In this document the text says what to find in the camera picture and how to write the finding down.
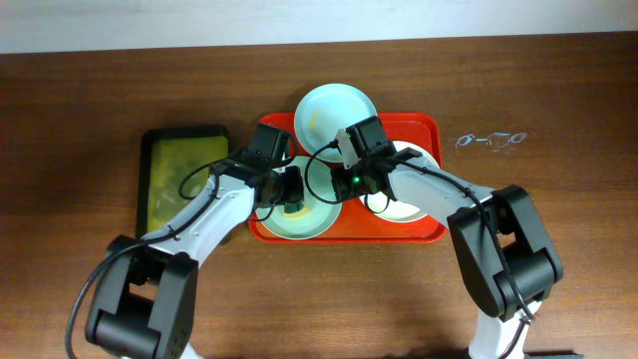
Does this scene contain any green and yellow sponge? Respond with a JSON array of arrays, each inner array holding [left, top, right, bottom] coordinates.
[[282, 201, 309, 219]]

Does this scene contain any light green plate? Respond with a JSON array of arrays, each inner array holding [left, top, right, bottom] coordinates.
[[249, 160, 341, 240]]

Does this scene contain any light blue plate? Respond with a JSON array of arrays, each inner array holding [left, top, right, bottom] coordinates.
[[294, 84, 378, 155]]

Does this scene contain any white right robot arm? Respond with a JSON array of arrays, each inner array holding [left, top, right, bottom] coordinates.
[[330, 116, 564, 358]]

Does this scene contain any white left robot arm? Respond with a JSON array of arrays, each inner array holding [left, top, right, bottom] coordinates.
[[85, 124, 303, 358]]

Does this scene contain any red plastic tray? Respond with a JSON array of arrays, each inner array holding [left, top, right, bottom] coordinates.
[[247, 112, 449, 245]]

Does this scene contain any black tray with yellow liquid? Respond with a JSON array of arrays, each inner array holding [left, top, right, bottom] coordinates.
[[136, 125, 229, 237]]

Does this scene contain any white plate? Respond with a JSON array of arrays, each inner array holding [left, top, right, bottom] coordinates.
[[359, 141, 440, 223]]

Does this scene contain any white chalk mark on table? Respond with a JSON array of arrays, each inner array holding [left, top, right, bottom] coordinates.
[[455, 132, 528, 152]]

